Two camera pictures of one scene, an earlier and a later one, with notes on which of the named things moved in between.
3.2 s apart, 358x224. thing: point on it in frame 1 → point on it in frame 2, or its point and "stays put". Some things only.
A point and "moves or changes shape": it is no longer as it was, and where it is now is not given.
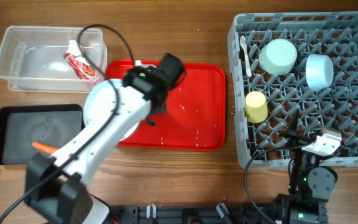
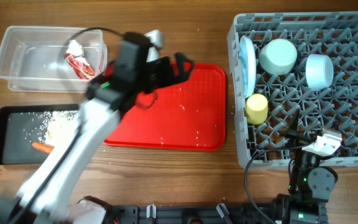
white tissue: x=73 y=49 stays put
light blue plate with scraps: x=101 y=102 moves or changes shape
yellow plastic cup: x=256 y=107 stays put
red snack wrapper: x=82 y=70 stays put
